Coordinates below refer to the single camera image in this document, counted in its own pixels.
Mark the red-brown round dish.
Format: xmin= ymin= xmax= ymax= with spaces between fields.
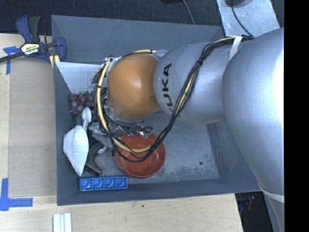
xmin=115 ymin=132 xmax=167 ymax=179

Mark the grey metal bin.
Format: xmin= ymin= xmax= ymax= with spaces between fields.
xmin=50 ymin=14 xmax=262 ymax=206

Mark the blue building block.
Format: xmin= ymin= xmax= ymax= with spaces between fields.
xmin=79 ymin=176 xmax=128 ymax=192

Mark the dark grey curved tool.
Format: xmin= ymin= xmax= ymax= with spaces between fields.
xmin=85 ymin=142 xmax=104 ymax=175

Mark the white plastic spoon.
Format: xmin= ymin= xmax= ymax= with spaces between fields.
xmin=81 ymin=106 xmax=93 ymax=131

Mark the purple grape bunch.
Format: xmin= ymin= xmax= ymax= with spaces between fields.
xmin=69 ymin=92 xmax=96 ymax=117

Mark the pale wood board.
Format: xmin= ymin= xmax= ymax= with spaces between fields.
xmin=8 ymin=57 xmax=58 ymax=198

